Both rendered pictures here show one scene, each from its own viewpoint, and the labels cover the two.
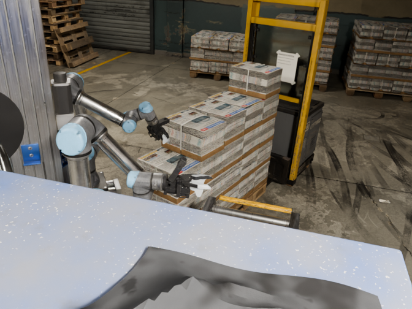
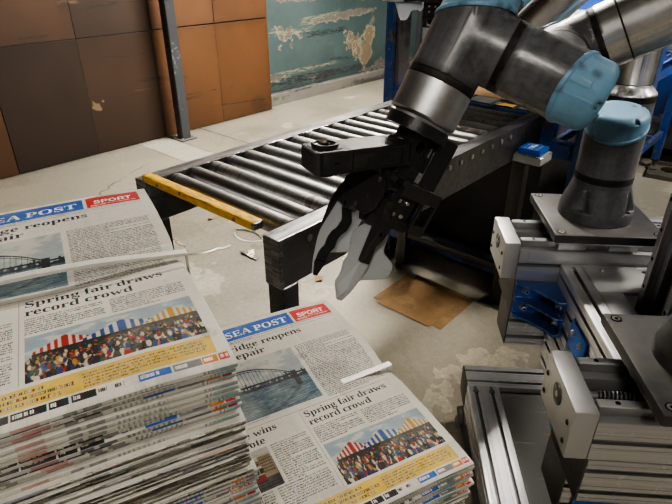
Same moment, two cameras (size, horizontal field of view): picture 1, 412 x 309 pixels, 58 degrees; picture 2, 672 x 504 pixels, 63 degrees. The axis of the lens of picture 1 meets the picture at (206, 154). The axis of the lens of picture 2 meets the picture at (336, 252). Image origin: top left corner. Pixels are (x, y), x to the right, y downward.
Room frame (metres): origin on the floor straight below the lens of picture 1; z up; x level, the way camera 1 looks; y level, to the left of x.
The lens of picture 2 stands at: (2.75, 0.54, 1.32)
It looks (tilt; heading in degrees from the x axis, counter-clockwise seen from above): 29 degrees down; 208
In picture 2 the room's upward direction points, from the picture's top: straight up
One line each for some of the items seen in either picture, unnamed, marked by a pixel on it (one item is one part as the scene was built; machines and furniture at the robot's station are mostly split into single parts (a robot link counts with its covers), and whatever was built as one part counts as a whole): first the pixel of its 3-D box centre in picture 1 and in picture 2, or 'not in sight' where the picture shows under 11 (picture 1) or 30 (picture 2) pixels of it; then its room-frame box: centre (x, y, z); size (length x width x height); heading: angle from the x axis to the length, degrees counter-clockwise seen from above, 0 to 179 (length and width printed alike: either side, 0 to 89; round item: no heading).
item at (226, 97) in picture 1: (234, 99); not in sight; (3.04, -0.21, 1.06); 0.37 x 0.28 x 0.01; 55
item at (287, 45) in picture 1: (279, 61); not in sight; (3.65, -0.66, 1.28); 0.57 x 0.01 x 0.65; 56
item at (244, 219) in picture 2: (254, 203); (196, 199); (1.85, -0.31, 0.81); 0.43 x 0.03 x 0.02; 77
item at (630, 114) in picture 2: not in sight; (612, 138); (1.51, 0.53, 0.98); 0.13 x 0.12 x 0.14; 178
